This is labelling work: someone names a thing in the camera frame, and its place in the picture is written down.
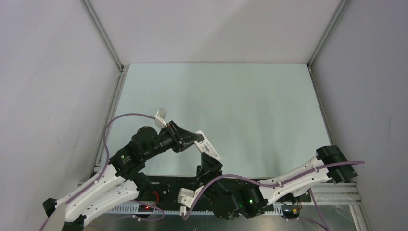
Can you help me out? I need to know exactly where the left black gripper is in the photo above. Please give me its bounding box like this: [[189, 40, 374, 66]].
[[142, 120, 202, 161]]

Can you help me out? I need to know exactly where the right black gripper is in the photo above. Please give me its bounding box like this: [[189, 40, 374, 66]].
[[193, 151, 230, 201]]

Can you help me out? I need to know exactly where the white remote control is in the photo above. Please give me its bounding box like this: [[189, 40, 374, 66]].
[[194, 130, 221, 161]]

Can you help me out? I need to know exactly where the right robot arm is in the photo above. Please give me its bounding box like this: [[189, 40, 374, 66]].
[[179, 145, 364, 220]]

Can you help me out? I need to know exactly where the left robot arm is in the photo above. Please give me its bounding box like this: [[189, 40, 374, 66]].
[[42, 121, 204, 231]]

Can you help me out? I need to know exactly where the left electronics board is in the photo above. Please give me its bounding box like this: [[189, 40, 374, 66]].
[[137, 204, 155, 213]]

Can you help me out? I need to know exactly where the electronics board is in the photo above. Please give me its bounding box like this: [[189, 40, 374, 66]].
[[282, 208, 301, 220], [137, 204, 155, 213]]

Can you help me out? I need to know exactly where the right electronics board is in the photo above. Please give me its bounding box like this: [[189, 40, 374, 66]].
[[282, 208, 301, 220]]

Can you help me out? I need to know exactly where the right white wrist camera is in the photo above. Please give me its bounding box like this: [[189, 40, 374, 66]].
[[177, 186, 204, 215]]

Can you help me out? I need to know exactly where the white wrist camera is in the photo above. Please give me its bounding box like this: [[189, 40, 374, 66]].
[[177, 186, 204, 215], [154, 108, 167, 129]]

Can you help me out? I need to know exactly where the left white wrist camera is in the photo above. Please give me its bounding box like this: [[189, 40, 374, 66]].
[[154, 108, 167, 129]]

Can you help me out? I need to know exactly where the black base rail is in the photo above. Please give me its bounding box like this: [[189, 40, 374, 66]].
[[123, 176, 311, 211]]

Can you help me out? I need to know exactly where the grey slotted cable duct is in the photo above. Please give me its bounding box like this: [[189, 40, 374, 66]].
[[105, 203, 283, 216]]

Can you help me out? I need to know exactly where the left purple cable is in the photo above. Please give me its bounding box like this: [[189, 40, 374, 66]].
[[38, 113, 157, 231]]

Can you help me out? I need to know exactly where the left aluminium frame post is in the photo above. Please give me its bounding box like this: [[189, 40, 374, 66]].
[[80, 0, 124, 72]]

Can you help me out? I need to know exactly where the aluminium frame post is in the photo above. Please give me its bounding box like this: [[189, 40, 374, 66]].
[[307, 0, 352, 70], [80, 0, 124, 72]]

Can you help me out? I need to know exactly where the right aluminium frame post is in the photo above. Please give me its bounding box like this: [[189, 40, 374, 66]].
[[307, 0, 352, 70]]

